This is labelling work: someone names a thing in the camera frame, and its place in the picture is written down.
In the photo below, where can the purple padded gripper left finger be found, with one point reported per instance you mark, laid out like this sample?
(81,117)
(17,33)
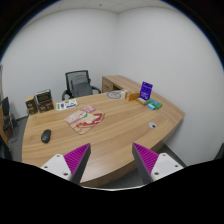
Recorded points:
(70,166)

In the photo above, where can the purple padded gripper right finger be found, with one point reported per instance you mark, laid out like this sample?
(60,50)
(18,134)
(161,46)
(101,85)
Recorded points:
(153,166)

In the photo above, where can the black computer mouse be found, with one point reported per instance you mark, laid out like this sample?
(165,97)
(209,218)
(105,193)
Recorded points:
(46,135)

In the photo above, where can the white sticker sheet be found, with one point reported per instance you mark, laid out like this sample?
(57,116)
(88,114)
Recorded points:
(66,104)

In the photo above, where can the green teal packet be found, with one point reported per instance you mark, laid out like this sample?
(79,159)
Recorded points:
(153,104)

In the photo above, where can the orange small box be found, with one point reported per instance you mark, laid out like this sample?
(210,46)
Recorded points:
(131,96)

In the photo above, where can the large brown black box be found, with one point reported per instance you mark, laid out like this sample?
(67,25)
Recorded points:
(44,100)

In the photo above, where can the blue standing sign card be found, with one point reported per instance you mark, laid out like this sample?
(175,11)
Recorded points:
(146,90)

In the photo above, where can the small brown cardboard box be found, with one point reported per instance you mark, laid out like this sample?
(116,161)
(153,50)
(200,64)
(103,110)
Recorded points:
(31,105)

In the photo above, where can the black chair at left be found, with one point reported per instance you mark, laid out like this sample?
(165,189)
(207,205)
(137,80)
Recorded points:
(9,122)

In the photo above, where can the grey backpack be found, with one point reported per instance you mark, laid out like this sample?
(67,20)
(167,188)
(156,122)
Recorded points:
(81,89)

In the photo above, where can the black mesh office chair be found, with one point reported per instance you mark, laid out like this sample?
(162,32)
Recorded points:
(78,77)

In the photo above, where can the wooden side cabinet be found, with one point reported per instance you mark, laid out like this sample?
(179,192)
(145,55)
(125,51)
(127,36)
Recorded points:
(118,82)

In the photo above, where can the desk cable grommet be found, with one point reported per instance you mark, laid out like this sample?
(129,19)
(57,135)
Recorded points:
(152,125)

